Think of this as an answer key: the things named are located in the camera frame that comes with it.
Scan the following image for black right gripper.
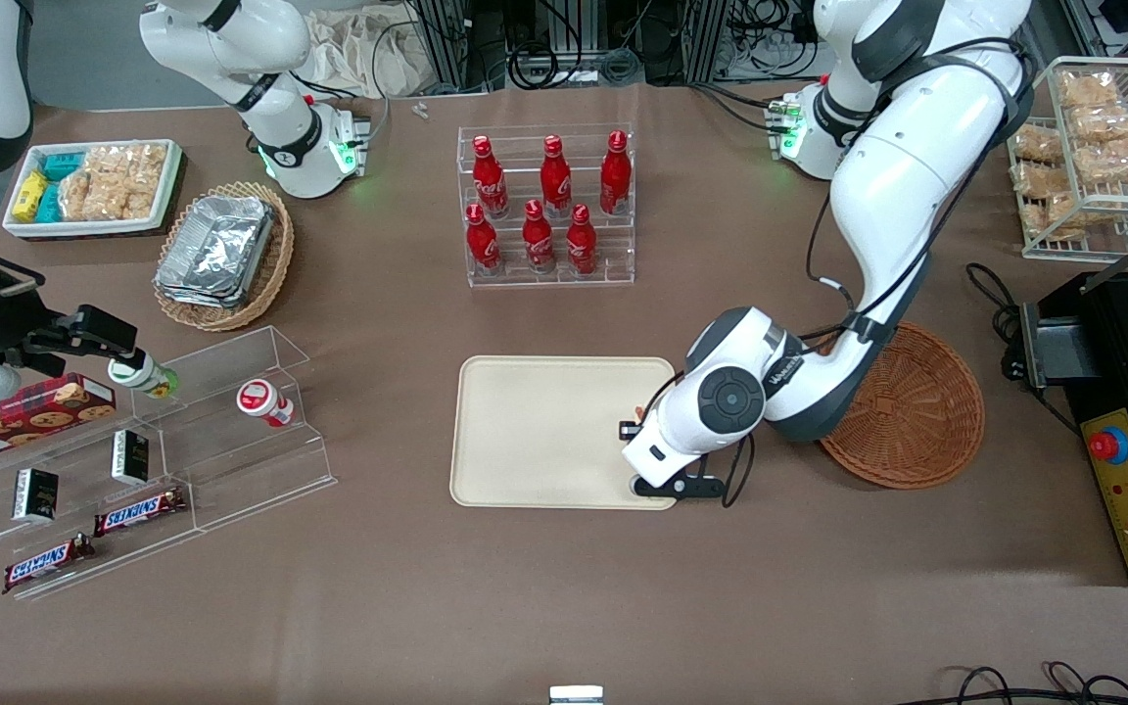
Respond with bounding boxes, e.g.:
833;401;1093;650
25;305;141;357

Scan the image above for beige plastic tray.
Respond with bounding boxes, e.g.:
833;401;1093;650
448;354;682;511

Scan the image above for oval tan wicker basket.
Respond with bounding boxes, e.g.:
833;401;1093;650
152;180;296;333

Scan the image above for round brown wicker basket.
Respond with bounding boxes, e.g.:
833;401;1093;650
817;320;987;490

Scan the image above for white rectangular snack bin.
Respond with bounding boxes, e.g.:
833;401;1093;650
2;138;184;240

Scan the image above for red tartan cookie box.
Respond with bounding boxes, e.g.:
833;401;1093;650
0;372;118;467

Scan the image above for small black box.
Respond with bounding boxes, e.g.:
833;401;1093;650
12;467;61;523
111;428;151;488

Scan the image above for stacked foil containers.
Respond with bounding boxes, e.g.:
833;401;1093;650
154;194;277;310

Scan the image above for clear bag rice crackers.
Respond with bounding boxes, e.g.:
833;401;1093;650
59;144;169;222

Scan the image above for yellow snack packet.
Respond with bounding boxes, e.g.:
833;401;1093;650
13;170;50;222

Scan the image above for white bottle red cap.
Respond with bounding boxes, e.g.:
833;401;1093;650
236;379;296;429

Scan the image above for clear acrylic bottle rack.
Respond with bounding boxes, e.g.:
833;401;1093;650
456;123;636;289

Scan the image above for clear acrylic stepped shelf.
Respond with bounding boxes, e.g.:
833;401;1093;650
0;325;339;601

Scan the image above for Snickers chocolate bar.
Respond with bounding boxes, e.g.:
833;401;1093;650
93;487;189;539
2;533;96;596

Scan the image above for red cola bottle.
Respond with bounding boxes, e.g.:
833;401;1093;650
565;203;599;277
522;199;557;275
599;129;634;217
471;134;510;219
465;203;504;278
540;134;573;219

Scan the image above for beige crumpled cloth bag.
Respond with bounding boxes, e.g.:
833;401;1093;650
304;8;430;100

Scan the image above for clear bag fried snack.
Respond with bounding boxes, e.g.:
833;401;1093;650
1022;191;1086;238
1010;162;1076;203
1068;103;1128;144
1073;137;1128;184
1057;70;1120;111
1013;122;1066;164

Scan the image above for black table appliance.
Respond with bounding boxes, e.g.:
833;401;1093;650
1018;268;1128;588

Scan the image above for black coiled power cable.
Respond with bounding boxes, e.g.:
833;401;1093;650
964;261;1084;437

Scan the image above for aluminium frame post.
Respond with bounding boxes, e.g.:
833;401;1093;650
685;0;733;83
415;0;508;95

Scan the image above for black cables bundle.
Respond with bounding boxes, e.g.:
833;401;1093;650
916;662;1128;705

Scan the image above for white wire rack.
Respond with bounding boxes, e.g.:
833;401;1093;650
1002;56;1128;262

